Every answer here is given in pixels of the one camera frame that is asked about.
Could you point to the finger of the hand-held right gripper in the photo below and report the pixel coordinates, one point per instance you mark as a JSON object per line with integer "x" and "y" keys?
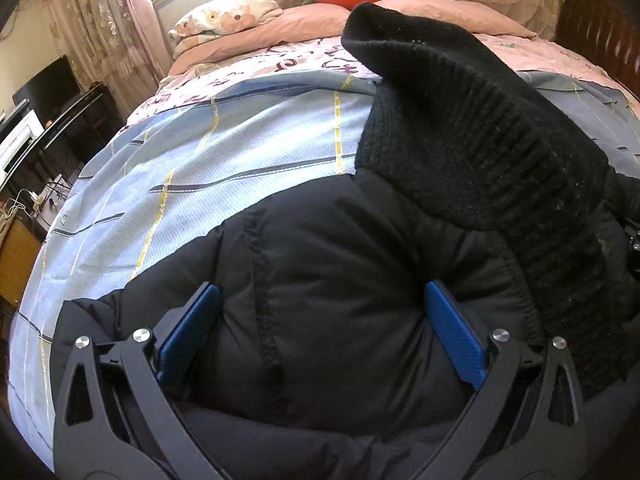
{"x": 634, "y": 237}

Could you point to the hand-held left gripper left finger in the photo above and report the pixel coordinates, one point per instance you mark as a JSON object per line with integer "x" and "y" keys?
{"x": 191, "y": 327}

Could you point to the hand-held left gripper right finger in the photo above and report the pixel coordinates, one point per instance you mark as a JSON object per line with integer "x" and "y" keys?
{"x": 457, "y": 335}

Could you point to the blue plaid bed cover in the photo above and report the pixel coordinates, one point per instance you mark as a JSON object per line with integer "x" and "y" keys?
{"x": 200, "y": 160}

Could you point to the wooden cabinet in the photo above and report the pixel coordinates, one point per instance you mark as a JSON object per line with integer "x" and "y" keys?
{"x": 17, "y": 260}

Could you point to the dark wooden headboard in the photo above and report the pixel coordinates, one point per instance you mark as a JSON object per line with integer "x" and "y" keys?
{"x": 597, "y": 25}

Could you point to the black glass stand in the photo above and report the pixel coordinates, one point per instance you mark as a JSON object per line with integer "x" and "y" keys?
{"x": 85, "y": 120}

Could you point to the white box appliance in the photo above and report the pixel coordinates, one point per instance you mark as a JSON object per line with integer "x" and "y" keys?
{"x": 20, "y": 135}

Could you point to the pink printed bed sheet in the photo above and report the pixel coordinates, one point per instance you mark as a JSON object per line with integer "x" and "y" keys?
{"x": 240, "y": 72}

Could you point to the black flat screen monitor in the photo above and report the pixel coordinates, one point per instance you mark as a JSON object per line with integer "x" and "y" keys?
{"x": 47, "y": 82}

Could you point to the floral pillow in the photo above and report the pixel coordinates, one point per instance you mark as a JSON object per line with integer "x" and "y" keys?
{"x": 225, "y": 17}

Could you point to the pink curtain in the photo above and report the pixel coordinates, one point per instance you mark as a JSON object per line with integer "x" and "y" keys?
{"x": 142, "y": 15}

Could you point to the pink quilt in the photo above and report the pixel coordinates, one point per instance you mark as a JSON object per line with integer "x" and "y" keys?
{"x": 305, "y": 22}

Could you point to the floral lace curtain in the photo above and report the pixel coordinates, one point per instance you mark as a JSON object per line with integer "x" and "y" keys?
{"x": 95, "y": 15}

